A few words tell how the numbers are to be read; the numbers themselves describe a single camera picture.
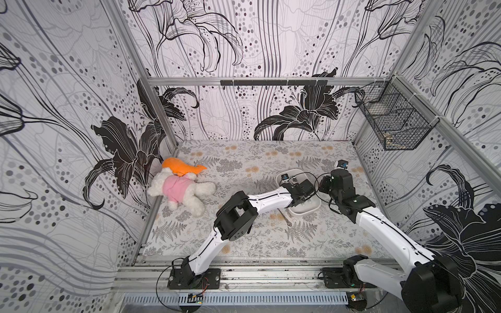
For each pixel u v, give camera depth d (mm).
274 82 888
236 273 748
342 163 712
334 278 721
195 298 718
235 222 536
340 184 610
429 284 387
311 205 905
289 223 877
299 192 705
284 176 854
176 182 907
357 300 701
